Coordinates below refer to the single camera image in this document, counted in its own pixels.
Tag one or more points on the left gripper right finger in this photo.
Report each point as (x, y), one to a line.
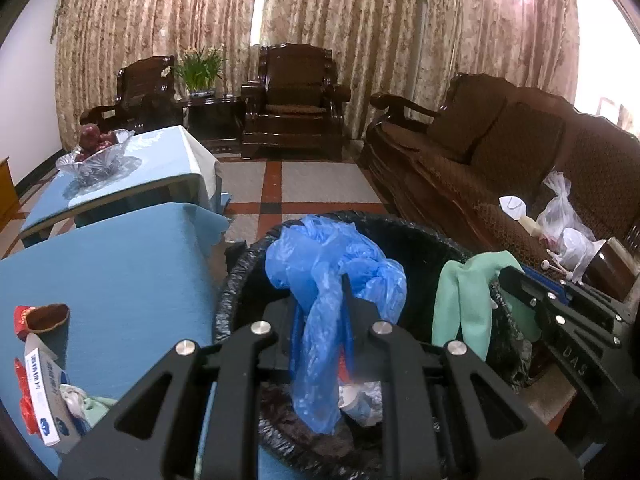
(446, 414)

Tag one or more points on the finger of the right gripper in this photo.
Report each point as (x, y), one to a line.
(542, 282)

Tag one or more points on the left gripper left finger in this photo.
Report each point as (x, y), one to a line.
(195, 413)

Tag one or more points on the green rubber glove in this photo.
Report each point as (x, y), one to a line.
(85, 410)
(464, 309)

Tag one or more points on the blue plastic bag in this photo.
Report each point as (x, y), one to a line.
(309, 260)

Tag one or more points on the clear white plastic bag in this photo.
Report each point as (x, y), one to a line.
(362, 403)

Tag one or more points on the white plastic bags on sofa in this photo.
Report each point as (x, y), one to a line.
(572, 243)

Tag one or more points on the white cup on sofa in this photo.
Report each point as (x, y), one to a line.
(516, 209)

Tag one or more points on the white blue carton box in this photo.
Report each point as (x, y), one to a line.
(57, 427)

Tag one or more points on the dark wooden sofa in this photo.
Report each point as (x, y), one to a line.
(448, 169)

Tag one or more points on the blue tablecloth near table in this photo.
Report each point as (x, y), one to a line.
(136, 285)

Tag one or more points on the blue tablecloth table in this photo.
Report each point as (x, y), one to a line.
(136, 285)
(161, 166)

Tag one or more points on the red plastic wrapper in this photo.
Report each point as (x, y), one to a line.
(26, 407)

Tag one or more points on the red brown paper cup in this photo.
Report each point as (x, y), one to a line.
(39, 320)

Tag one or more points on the blue tablecloth far table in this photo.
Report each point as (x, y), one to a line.
(161, 166)

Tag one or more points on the floral beige curtains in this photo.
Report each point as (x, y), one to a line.
(408, 47)

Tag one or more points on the glass fruit bowl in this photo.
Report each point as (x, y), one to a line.
(96, 167)

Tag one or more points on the wooden tv cabinet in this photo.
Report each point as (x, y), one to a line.
(9, 201)

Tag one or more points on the dark wooden side table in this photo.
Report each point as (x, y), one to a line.
(217, 122)

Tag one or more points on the right dark wooden armchair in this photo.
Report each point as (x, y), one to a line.
(295, 103)

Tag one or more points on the dark wooden armchair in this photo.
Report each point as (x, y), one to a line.
(145, 98)
(295, 103)

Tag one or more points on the red fruit in bowl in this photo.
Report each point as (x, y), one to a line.
(93, 140)

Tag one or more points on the left dark wooden armchair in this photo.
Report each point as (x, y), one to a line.
(145, 98)

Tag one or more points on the potted green plant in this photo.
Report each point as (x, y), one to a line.
(200, 69)

